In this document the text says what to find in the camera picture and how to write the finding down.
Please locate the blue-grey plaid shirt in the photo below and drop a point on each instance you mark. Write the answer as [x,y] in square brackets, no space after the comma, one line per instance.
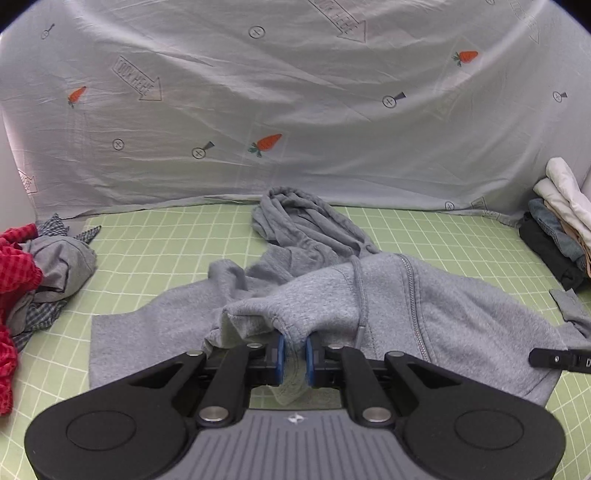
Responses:
[46,310]

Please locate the grey zip hoodie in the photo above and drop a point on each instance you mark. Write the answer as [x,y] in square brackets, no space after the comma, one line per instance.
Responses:
[323,300]

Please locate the red checkered cloth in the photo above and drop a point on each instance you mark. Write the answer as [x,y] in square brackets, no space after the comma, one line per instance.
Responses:
[14,267]

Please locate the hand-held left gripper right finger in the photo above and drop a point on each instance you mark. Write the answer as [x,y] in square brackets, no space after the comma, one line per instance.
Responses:
[310,364]

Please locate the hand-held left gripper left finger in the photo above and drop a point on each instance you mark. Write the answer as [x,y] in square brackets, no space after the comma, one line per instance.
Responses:
[279,362]

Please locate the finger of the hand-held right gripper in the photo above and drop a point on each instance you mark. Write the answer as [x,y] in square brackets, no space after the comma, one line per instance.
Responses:
[554,358]

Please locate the grey carrot print backdrop sheet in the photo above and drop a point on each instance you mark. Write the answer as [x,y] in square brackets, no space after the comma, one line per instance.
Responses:
[286,92]

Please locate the folded beige garment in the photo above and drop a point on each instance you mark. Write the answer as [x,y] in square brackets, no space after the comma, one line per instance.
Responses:
[581,237]

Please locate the crumpled grey garment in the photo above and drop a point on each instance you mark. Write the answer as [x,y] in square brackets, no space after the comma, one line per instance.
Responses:
[60,263]

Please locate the folded blue jeans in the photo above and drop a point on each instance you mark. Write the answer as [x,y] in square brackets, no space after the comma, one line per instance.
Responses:
[554,226]

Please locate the folded black garment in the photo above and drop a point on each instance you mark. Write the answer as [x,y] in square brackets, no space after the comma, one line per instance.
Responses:
[549,254]

